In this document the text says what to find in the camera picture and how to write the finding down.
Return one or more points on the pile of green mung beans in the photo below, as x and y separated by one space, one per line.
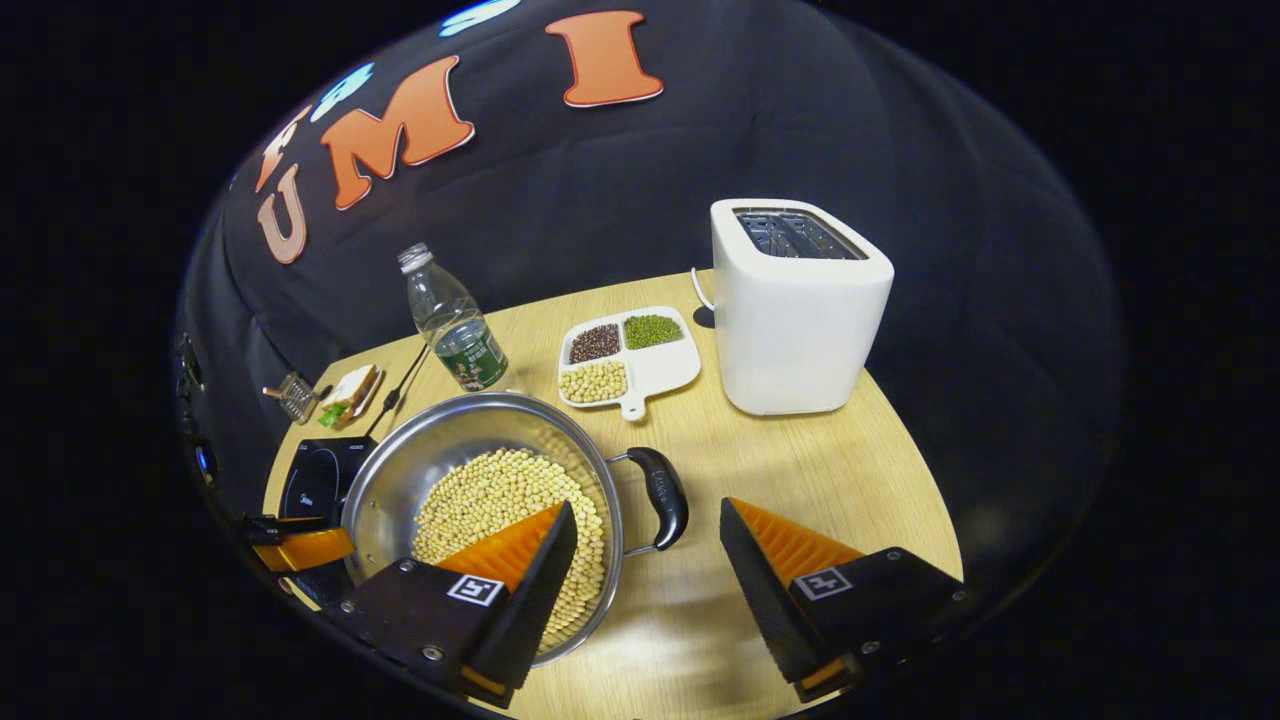
652 330

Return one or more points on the pile of soybeans in pot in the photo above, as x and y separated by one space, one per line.
490 490

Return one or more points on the white divided tray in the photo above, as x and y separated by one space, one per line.
665 370

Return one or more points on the clear plastic water bottle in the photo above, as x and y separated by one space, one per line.
455 320

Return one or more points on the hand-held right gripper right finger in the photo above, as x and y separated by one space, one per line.
760 600

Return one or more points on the small soybean pile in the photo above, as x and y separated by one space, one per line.
593 382

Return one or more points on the sandwich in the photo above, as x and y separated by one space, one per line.
352 395

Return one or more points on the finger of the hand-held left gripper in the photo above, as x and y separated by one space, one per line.
310 548

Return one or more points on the pile of red beans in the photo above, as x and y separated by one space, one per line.
595 342

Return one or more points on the black backdrop cloth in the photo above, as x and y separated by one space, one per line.
650 200

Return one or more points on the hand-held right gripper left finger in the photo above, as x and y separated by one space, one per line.
530 610

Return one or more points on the white toaster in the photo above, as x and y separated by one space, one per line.
800 330

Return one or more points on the black induction cooktop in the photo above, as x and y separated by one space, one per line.
320 475

